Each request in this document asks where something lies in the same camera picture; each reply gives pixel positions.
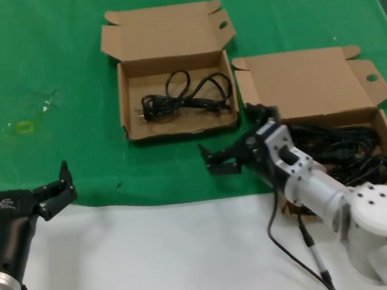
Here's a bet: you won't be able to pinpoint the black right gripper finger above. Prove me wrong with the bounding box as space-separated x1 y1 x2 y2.
197 139 245 180
244 99 284 131

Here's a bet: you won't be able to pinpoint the black power cable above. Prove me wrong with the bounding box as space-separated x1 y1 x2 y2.
138 66 236 124

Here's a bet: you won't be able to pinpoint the yellow-green ring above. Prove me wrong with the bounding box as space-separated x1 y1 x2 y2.
15 120 36 136

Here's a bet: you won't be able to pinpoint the right arm cable with connector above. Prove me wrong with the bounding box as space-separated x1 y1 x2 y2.
296 207 336 290

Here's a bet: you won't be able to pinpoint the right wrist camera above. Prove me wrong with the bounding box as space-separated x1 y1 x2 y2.
255 118 281 143

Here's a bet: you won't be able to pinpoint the open cardboard box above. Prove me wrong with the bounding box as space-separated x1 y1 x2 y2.
97 0 246 146

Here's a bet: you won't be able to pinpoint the green table cloth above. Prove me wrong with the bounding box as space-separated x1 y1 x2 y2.
0 0 387 222

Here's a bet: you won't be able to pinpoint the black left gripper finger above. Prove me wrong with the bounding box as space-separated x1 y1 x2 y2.
30 159 80 222

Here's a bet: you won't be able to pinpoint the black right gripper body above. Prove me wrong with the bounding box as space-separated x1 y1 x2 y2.
233 128 287 197

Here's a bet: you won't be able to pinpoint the tangled black power cables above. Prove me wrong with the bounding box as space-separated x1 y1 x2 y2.
286 116 387 194

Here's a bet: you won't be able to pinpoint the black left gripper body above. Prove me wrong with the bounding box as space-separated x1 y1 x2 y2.
0 187 46 283

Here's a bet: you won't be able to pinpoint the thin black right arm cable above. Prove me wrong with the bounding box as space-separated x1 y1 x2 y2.
263 186 336 290

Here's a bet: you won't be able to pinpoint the cardboard box holding cables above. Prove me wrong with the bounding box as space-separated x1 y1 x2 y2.
231 42 387 224

